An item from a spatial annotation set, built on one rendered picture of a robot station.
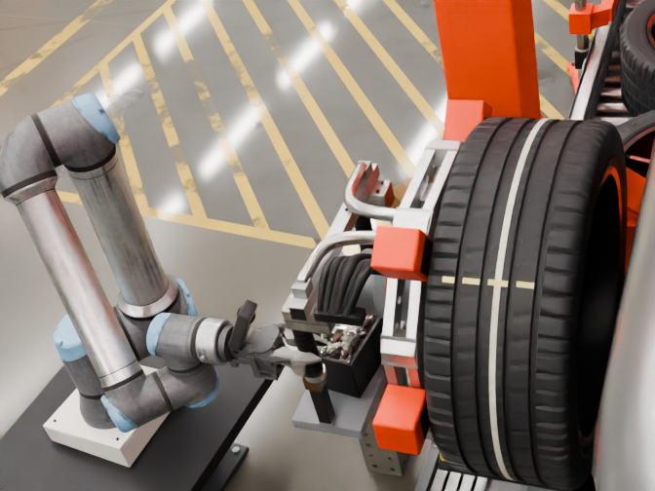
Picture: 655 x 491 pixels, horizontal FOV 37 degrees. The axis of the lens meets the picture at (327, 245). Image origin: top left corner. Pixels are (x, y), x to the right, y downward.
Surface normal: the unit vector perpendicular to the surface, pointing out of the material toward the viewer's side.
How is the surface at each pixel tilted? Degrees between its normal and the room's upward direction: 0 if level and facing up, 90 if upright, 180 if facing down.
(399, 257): 35
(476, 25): 90
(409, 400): 0
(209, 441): 0
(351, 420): 0
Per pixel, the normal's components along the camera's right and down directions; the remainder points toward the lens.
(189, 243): -0.20, -0.74
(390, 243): -0.36, -0.22
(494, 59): -0.34, 0.66
